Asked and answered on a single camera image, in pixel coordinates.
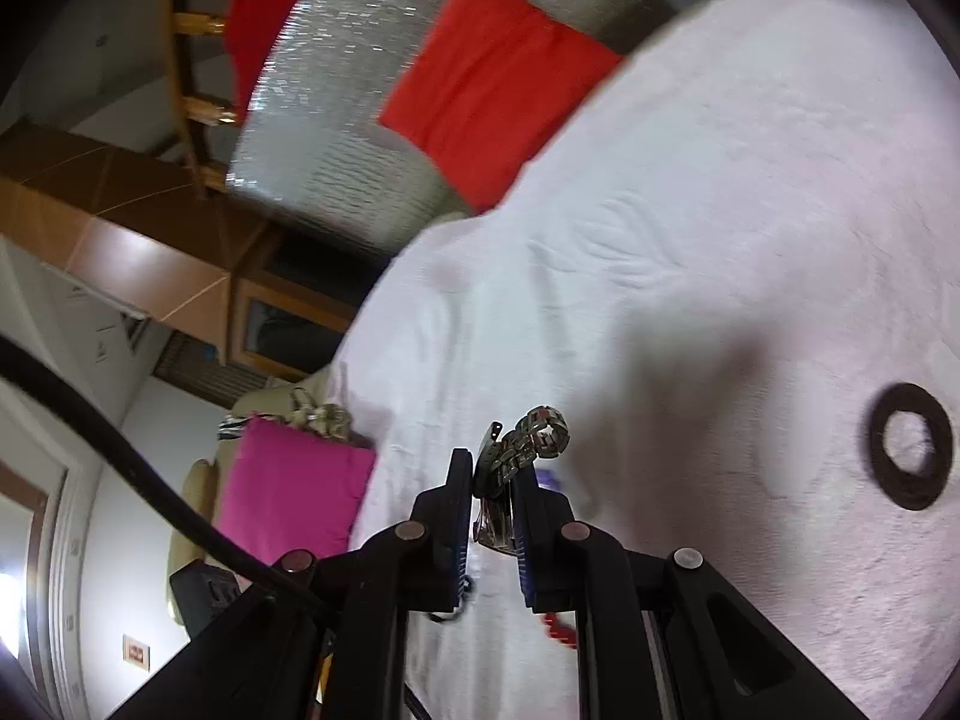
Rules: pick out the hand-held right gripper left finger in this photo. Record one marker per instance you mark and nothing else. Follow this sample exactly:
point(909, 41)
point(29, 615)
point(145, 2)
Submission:
point(454, 540)

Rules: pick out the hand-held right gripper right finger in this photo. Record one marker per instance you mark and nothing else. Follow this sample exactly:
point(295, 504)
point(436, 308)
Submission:
point(525, 540)

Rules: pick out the silver metal wristwatch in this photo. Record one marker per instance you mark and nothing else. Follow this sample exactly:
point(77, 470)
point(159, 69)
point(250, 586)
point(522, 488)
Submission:
point(525, 441)

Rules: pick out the cream leather sofa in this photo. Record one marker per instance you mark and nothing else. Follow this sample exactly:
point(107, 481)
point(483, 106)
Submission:
point(196, 487)

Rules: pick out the pink pillow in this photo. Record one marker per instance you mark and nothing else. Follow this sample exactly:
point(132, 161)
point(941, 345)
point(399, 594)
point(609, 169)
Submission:
point(292, 487)

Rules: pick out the camouflage cloth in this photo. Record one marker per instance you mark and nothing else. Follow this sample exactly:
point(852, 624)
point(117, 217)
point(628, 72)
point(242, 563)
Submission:
point(322, 416)

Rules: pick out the wicker basket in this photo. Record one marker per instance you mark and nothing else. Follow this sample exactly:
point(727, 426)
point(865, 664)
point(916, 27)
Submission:
point(202, 375)

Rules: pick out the wooden glass-door cabinet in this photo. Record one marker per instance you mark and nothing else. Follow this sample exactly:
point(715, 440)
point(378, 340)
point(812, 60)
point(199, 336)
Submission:
point(300, 292)

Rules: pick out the white blanket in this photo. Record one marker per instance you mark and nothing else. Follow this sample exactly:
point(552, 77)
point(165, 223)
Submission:
point(712, 240)

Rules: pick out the silver foil mat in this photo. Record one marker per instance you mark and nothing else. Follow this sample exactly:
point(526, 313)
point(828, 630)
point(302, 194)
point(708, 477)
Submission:
point(337, 127)

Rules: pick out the red pillow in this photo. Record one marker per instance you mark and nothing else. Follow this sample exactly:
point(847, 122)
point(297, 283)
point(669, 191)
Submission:
point(495, 82)

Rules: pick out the red cloth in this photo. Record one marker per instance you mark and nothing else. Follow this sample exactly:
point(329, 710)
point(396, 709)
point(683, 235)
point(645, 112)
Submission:
point(262, 7)

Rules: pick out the small wall picture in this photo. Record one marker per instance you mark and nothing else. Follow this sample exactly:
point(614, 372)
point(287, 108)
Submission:
point(136, 649)

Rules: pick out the wooden chair frame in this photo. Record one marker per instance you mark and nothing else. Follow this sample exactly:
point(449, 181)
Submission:
point(196, 22)

